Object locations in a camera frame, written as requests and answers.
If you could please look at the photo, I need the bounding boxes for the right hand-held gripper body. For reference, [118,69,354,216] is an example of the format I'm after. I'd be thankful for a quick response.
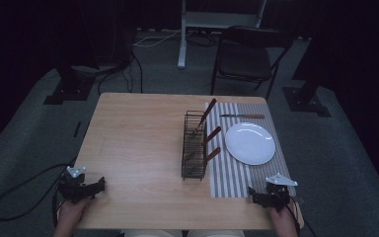
[260,173,299,212]

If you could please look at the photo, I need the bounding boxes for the black wire cutlery rack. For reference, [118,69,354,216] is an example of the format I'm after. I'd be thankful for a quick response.
[181,110,209,182]

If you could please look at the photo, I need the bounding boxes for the black folding chair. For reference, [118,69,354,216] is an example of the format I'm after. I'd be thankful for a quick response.
[209,25,295,102]

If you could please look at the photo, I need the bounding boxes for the thick black gripper cable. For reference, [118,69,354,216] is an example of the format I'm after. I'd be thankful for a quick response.
[0,157,78,222]

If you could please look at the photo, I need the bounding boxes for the white round plate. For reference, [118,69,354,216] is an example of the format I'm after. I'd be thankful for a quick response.
[224,121,276,166]

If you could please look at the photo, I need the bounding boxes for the person's left hand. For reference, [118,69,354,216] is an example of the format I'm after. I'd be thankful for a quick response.
[56,197,93,229]

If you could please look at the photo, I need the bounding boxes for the long wooden-handled fork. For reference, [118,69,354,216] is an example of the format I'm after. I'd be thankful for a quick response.
[190,98,218,138]

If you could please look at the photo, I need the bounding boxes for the black floor cables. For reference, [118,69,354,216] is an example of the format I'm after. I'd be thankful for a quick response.
[96,33,218,97]

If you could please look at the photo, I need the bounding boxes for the grey striped placemat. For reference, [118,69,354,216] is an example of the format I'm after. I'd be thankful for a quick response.
[204,101,297,199]

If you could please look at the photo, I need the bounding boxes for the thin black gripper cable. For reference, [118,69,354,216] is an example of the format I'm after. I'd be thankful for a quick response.
[285,196,318,237]

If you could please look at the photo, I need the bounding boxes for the person's right hand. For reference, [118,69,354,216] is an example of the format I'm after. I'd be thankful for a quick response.
[268,200,300,231]

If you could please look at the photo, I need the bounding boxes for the small black floor strip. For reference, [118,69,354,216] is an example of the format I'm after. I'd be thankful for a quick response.
[72,120,83,138]

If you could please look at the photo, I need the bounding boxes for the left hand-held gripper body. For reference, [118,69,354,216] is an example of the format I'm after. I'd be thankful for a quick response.
[57,166,95,204]

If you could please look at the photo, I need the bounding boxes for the wooden-handled cutlery piece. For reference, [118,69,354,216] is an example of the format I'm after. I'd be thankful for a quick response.
[187,125,222,162]
[188,146,222,175]

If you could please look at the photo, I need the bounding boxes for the black stand base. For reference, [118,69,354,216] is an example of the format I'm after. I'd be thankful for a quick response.
[281,86,332,119]
[42,63,97,106]

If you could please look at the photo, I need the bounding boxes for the wooden-handled table knife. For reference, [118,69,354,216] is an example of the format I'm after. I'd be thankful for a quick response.
[218,113,266,119]

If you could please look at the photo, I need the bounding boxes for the person's legs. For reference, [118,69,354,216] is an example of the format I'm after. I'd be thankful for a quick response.
[123,229,246,237]

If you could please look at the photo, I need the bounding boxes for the white desk frame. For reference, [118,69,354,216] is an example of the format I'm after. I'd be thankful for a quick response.
[177,0,268,69]

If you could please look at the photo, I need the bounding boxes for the white floor cable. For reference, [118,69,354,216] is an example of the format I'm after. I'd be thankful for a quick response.
[132,29,191,48]

